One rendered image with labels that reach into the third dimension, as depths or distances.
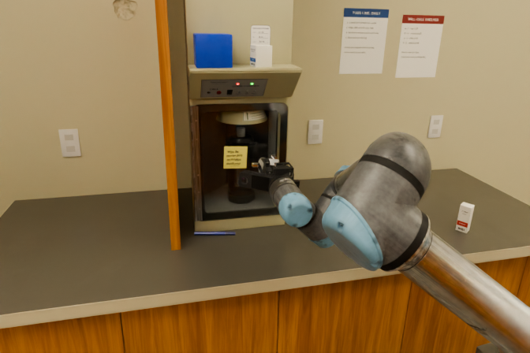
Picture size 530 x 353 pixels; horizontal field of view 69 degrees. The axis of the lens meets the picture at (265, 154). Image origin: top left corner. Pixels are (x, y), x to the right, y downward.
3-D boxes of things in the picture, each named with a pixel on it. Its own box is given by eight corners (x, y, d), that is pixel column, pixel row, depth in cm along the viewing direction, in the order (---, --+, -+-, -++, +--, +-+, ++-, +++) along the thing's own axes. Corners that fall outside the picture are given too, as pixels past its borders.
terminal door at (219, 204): (196, 221, 132) (192, 104, 119) (283, 213, 138) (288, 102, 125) (196, 221, 131) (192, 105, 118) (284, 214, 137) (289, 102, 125)
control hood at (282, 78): (188, 98, 118) (187, 64, 115) (290, 95, 125) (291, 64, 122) (190, 105, 108) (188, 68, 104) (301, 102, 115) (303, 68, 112)
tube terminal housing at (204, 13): (190, 202, 156) (181, -4, 132) (268, 195, 164) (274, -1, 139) (194, 233, 133) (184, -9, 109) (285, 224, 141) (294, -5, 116)
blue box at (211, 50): (194, 65, 115) (192, 32, 112) (227, 64, 117) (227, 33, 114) (195, 68, 106) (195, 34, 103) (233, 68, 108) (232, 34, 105)
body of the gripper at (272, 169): (287, 183, 120) (299, 200, 109) (259, 185, 118) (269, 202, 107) (288, 160, 118) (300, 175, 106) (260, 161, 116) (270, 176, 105)
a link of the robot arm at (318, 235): (354, 219, 102) (328, 194, 98) (330, 254, 99) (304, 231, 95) (335, 213, 109) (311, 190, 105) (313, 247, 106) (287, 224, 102)
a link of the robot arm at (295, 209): (299, 236, 94) (276, 217, 91) (287, 216, 105) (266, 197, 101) (322, 214, 94) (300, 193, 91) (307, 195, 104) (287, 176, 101)
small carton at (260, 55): (249, 65, 116) (250, 44, 114) (265, 65, 117) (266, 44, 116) (255, 67, 111) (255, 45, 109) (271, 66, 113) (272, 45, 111)
